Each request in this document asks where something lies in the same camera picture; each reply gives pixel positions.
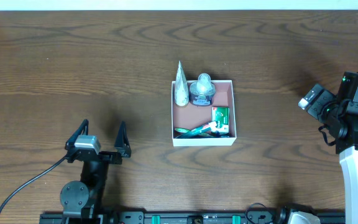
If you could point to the green Dettol soap bar pack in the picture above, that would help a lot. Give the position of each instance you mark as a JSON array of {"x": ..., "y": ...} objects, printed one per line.
[{"x": 221, "y": 116}]

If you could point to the teal toothpaste tube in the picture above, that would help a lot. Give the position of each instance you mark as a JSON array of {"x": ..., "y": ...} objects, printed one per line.
[{"x": 201, "y": 129}]

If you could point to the white box with pink interior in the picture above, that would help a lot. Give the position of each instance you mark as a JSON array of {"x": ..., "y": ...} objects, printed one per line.
[{"x": 191, "y": 116}]

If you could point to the green toothbrush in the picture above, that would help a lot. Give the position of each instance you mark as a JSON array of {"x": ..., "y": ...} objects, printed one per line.
[{"x": 183, "y": 130}]

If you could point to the blue disposable razor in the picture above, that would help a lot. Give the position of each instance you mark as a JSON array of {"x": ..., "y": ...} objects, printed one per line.
[{"x": 219, "y": 135}]

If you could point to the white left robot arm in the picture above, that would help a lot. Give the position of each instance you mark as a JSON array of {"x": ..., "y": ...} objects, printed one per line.
[{"x": 82, "y": 199}]

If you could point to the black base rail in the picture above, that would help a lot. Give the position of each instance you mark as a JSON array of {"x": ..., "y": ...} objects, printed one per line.
[{"x": 256, "y": 213}]

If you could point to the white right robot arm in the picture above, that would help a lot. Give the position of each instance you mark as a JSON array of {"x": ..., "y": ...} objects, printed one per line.
[{"x": 348, "y": 159}]

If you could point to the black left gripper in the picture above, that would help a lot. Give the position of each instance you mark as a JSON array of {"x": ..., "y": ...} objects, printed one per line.
[{"x": 103, "y": 156}]

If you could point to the white lotion tube gold cap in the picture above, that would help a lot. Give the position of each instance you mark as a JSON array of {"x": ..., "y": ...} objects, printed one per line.
[{"x": 181, "y": 92}]

